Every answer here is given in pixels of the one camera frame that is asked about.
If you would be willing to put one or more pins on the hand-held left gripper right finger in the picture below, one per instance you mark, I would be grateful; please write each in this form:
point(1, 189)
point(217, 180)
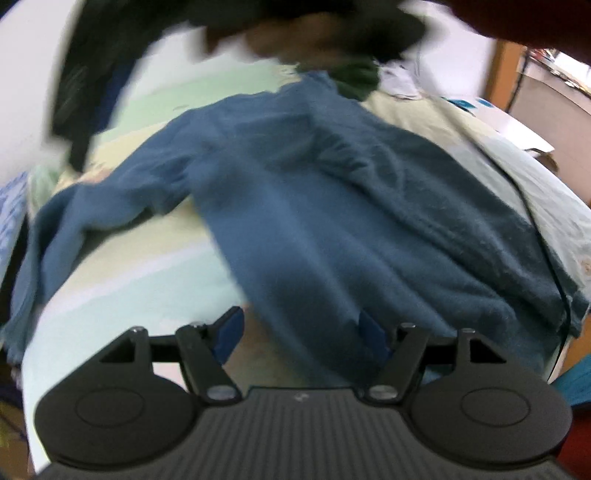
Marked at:
point(371, 330)

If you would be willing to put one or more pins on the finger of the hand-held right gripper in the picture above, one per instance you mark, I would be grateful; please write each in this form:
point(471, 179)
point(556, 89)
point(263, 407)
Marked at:
point(113, 97)

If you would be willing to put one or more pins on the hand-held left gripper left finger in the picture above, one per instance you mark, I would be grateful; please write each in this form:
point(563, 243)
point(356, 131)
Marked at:
point(230, 330)

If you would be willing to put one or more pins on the blue knit sweater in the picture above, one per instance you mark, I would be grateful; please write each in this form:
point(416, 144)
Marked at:
point(323, 221)

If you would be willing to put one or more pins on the dark green sweater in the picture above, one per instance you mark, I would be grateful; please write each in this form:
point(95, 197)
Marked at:
point(355, 78)

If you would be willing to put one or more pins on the person's right hand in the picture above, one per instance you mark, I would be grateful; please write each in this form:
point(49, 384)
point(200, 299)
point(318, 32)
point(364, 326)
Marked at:
point(300, 39)

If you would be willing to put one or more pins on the pale green cloth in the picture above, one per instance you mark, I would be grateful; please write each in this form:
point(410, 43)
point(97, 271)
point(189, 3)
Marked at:
point(44, 189)

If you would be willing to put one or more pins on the blue floral cloth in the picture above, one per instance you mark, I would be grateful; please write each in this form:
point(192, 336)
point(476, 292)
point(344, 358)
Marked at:
point(11, 217)

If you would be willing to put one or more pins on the person's red top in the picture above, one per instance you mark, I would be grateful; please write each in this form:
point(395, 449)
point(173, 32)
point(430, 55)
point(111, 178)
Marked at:
point(577, 443)

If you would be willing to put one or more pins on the brown wicker basket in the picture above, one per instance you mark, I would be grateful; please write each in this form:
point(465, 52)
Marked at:
point(545, 160)

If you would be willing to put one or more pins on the white shirt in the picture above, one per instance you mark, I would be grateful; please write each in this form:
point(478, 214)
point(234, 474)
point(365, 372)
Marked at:
point(406, 78)

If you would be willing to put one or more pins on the wooden door frame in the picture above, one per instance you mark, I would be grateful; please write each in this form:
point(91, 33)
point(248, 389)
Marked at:
point(501, 74)

